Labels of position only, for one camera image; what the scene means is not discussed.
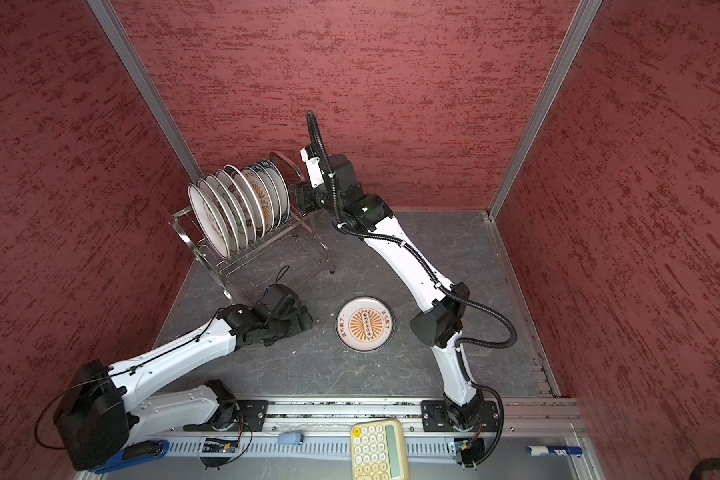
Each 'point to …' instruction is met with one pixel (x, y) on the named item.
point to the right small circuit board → (469, 451)
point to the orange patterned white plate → (365, 323)
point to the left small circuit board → (213, 447)
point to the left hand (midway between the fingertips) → (299, 331)
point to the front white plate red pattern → (208, 220)
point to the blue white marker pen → (541, 450)
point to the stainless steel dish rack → (297, 243)
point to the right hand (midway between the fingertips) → (297, 191)
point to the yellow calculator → (378, 450)
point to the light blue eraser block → (289, 438)
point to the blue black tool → (135, 452)
